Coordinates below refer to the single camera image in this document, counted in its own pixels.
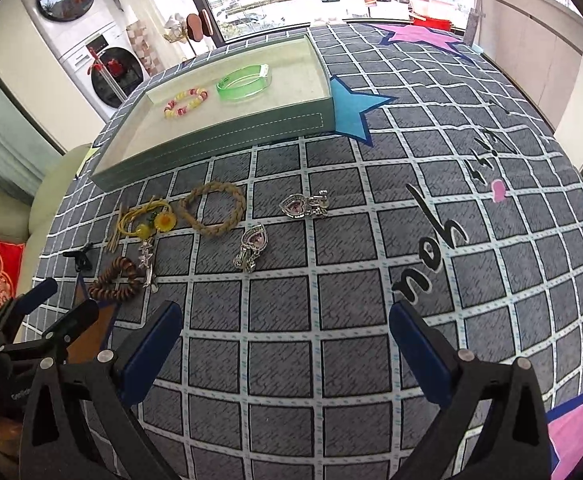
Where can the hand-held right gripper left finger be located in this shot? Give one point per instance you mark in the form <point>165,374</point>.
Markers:
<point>154,350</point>

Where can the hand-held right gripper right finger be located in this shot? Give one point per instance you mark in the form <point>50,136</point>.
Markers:
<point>419,350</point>

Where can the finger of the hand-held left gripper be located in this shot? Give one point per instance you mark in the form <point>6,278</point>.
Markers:
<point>73,321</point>
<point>33,300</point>

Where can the black hair clip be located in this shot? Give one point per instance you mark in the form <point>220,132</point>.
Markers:
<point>81,258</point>

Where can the beige tray mat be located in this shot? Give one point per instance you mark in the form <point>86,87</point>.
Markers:
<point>196,146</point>

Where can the light green sofa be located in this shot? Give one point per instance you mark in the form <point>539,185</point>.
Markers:
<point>1,210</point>

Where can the grey grid printed blanket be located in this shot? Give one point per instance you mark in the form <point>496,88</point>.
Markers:
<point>321,310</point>

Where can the silver heart pendant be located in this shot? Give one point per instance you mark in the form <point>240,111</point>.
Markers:
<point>294,206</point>
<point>254,240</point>

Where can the mop with red head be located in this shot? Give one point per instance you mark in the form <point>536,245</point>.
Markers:
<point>102,72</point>

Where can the white washing machine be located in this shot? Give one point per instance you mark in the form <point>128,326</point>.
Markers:
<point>116,75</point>

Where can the green translucent bangle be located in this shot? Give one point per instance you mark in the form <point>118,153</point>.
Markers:
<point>231,94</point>

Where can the checkered patterned panel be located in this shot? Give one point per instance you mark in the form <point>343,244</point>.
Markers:
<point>144,45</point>

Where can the slipper rack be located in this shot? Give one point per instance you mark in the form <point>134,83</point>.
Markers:
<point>189,30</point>

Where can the white cabinet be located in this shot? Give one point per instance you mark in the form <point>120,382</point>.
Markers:
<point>521,50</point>

